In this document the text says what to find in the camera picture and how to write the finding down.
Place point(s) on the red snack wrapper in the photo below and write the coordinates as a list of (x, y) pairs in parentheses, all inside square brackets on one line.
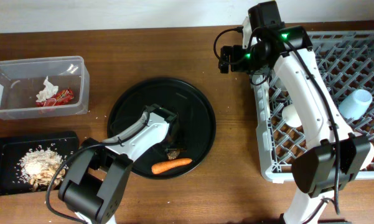
[(61, 98)]

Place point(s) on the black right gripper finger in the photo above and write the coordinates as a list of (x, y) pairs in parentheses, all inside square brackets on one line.
[(226, 53), (223, 66)]

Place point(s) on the white tissue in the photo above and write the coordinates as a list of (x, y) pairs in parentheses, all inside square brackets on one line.
[(49, 91)]

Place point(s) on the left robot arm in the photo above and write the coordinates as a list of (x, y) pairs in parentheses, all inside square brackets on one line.
[(96, 179)]

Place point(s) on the white bowl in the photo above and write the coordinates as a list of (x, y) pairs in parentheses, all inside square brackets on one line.
[(362, 152)]

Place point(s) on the light blue cup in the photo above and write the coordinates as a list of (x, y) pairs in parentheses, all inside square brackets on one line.
[(356, 104)]

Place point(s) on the brown food scrap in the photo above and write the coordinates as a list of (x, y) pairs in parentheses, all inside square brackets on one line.
[(173, 154)]

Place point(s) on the round black tray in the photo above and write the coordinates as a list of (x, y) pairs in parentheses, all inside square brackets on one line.
[(196, 125)]

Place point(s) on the pale grey plate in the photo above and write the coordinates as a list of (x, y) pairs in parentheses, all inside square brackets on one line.
[(279, 84)]

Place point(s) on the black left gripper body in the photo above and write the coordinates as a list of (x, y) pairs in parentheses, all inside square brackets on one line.
[(172, 142)]

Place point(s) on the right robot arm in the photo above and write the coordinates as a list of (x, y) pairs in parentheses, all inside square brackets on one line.
[(335, 154)]

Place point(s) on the white cup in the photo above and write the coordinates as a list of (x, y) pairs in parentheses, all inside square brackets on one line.
[(291, 116)]

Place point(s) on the grey dishwasher rack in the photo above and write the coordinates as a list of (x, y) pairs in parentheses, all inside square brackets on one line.
[(346, 62)]

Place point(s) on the white plastic fork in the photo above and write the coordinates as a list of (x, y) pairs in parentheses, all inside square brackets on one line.
[(266, 99)]

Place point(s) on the nut shell pieces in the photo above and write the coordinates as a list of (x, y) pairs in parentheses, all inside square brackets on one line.
[(44, 177)]

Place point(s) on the black rectangular tray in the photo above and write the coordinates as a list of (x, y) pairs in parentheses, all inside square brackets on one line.
[(12, 149)]

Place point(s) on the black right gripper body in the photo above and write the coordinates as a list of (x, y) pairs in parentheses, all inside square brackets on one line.
[(251, 62)]

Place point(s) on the orange carrot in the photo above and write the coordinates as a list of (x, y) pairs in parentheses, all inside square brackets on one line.
[(168, 165)]

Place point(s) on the clear plastic bin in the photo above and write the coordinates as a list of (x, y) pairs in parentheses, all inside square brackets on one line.
[(21, 81)]

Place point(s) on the rice leftovers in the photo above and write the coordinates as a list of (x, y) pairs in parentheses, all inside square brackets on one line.
[(36, 160)]

